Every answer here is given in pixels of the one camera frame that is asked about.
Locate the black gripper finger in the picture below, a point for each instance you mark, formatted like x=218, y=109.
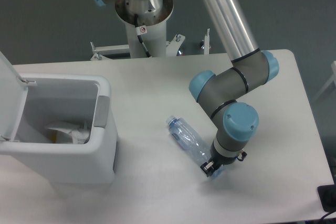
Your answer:
x=208, y=168

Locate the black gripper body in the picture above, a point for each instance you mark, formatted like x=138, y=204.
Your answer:
x=219, y=160

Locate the clear blue plastic bottle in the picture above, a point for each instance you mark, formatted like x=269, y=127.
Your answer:
x=189, y=140

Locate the clear plastic wrapper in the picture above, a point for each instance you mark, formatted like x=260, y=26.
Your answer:
x=68, y=133

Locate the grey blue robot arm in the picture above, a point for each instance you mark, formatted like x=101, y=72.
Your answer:
x=217, y=94

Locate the white trash can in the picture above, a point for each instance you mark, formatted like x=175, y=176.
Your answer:
x=74, y=99

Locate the white trash can lid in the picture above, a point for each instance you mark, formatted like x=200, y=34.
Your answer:
x=14, y=89

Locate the black device at edge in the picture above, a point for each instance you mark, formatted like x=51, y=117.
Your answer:
x=327, y=197

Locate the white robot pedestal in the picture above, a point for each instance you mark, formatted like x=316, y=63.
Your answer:
x=145, y=23

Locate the white metal base frame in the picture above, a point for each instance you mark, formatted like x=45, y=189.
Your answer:
x=143, y=42

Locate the white frame at right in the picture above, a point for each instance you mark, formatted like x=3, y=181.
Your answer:
x=329, y=86

